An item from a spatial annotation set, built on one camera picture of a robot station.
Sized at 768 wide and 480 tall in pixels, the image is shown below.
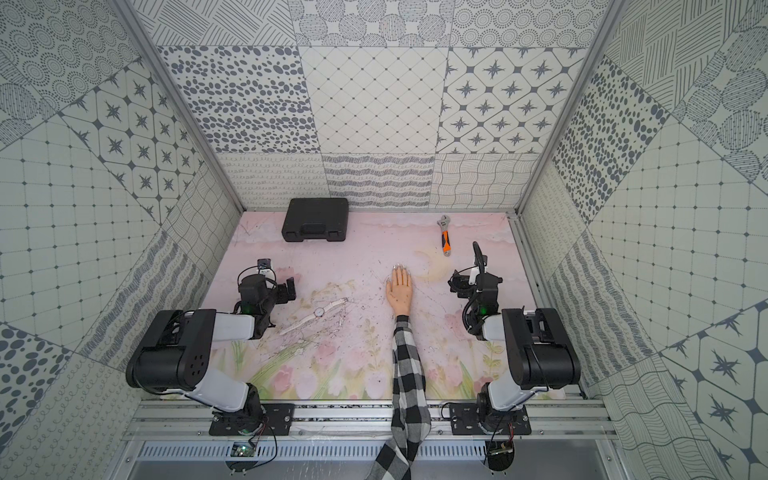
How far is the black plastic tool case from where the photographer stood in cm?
110

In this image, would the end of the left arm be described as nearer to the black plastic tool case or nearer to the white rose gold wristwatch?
the white rose gold wristwatch

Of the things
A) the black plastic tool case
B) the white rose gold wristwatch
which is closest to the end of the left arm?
the white rose gold wristwatch
